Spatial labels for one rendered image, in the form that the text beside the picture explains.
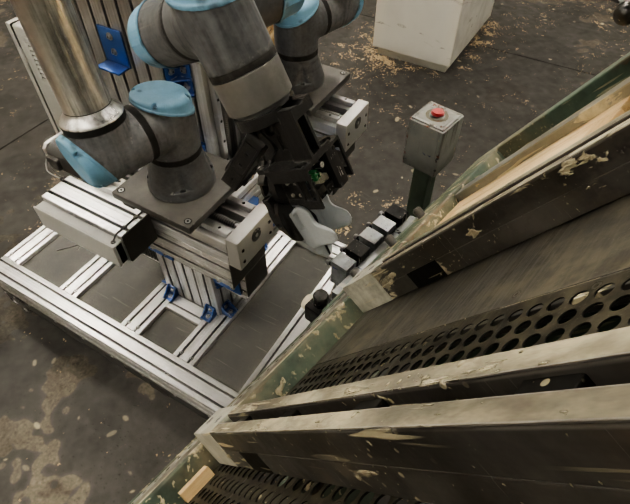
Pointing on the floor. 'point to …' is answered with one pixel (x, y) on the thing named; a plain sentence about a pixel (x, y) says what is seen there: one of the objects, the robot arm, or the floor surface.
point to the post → (420, 191)
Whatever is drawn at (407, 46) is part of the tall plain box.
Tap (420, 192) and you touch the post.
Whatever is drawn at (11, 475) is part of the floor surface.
